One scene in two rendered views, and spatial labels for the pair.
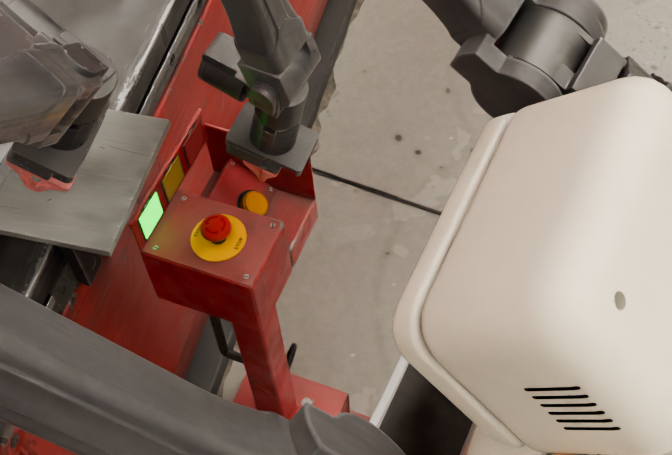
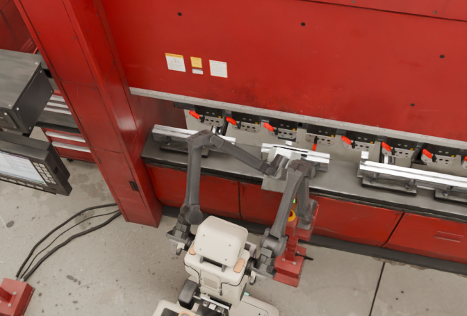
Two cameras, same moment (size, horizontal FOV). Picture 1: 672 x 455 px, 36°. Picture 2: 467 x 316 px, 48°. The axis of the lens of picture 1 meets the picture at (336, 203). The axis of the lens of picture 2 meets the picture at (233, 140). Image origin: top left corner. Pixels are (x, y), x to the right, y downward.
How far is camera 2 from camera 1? 2.00 m
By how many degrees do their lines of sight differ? 45
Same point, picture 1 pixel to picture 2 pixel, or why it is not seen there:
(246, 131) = not seen: hidden behind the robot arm
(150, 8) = (345, 189)
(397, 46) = (445, 291)
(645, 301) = (206, 240)
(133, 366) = (196, 182)
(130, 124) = not seen: hidden behind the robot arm
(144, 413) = (190, 184)
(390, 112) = (413, 289)
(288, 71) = (299, 213)
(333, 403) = (295, 270)
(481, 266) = (212, 221)
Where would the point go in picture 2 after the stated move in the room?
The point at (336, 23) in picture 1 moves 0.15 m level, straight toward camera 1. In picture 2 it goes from (448, 267) to (426, 269)
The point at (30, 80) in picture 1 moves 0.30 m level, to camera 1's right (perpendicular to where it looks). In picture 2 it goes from (255, 164) to (264, 219)
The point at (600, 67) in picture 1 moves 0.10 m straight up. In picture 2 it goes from (267, 252) to (267, 244)
